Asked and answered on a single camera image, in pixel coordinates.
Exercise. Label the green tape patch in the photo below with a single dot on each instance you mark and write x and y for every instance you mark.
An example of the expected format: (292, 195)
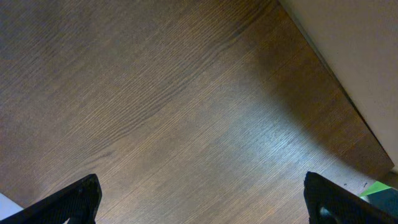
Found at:
(374, 188)

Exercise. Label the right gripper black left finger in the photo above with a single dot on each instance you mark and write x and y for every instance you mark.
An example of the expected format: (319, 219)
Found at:
(77, 203)

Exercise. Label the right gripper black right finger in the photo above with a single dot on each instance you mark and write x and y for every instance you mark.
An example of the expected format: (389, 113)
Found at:
(329, 203)

